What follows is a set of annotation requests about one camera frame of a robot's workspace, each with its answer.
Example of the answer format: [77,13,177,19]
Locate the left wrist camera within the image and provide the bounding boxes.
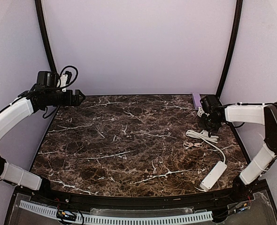
[36,71,58,88]

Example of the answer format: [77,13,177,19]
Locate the purple power strip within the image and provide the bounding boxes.
[192,92,202,110]

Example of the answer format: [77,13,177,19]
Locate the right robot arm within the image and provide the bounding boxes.
[199,96,277,187]

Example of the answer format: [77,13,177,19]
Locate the black front table rail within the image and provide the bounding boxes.
[33,188,233,211]

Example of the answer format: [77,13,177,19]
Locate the white slotted cable duct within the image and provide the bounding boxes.
[18,200,213,225]

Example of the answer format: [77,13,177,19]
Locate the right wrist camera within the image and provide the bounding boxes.
[200,95,221,112]

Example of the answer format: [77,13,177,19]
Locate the white power strip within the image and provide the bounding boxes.
[200,161,227,192]

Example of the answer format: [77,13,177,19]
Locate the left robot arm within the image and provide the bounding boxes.
[0,88,85,191]

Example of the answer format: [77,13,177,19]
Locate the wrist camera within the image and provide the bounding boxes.
[200,95,221,112]
[36,71,58,88]

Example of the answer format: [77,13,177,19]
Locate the white plug with cable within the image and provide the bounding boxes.
[185,129,226,163]

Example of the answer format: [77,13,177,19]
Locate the left black frame post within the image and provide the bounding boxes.
[34,0,57,72]

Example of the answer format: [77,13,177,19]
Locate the pink charging cable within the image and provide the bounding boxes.
[182,140,204,149]

